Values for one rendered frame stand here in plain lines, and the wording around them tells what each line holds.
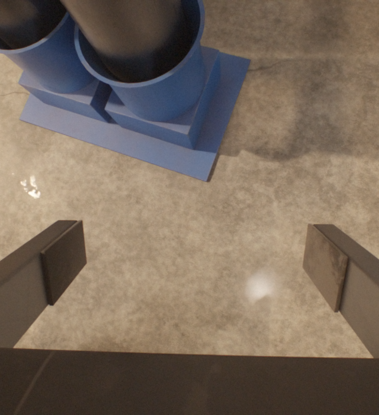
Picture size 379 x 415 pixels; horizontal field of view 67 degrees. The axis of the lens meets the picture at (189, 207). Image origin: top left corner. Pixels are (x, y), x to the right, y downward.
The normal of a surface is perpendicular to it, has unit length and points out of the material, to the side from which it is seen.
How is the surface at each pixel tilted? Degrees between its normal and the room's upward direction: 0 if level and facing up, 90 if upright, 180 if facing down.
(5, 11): 90
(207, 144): 0
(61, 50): 90
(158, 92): 90
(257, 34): 0
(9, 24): 90
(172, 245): 0
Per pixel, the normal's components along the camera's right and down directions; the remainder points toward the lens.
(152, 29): 0.56, 0.81
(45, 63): 0.23, 0.96
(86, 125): -0.14, -0.13
